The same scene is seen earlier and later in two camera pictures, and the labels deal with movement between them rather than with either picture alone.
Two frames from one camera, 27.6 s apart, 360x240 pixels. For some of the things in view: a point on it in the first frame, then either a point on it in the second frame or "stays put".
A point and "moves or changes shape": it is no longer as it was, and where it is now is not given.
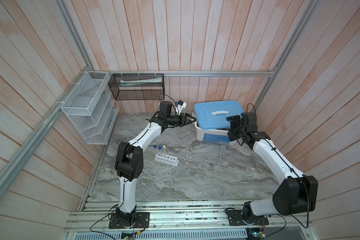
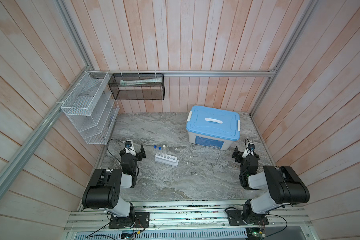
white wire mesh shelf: x=92 y=108 stays put
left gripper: x=185 y=119 to x=138 y=154
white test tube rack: x=166 y=159 stays put
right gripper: x=231 y=136 to x=239 y=154
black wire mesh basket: x=137 y=86 stays put
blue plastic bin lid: x=212 y=114 moves or changes shape
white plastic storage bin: x=211 y=125 moves or changes shape
